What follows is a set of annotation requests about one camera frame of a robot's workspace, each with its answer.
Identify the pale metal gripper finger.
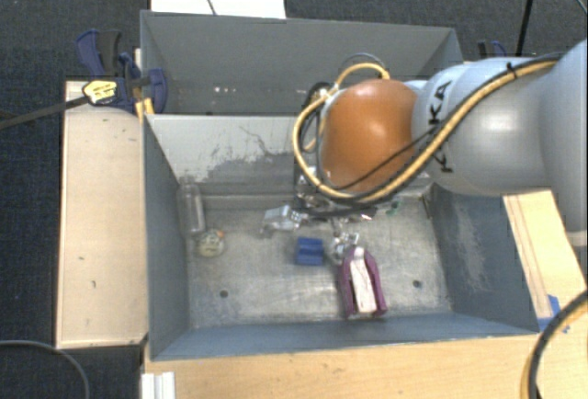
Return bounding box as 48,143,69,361
327,229,362,268
259,204,310,238

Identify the blue block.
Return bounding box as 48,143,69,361
292,236,326,268

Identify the purple and white stapler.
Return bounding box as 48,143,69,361
336,246,389,322

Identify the grey metal bin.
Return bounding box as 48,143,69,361
138,9,542,362

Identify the pale yellow-green ball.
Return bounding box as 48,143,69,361
196,228,227,258

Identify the pale wood board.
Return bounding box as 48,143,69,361
54,79,151,350

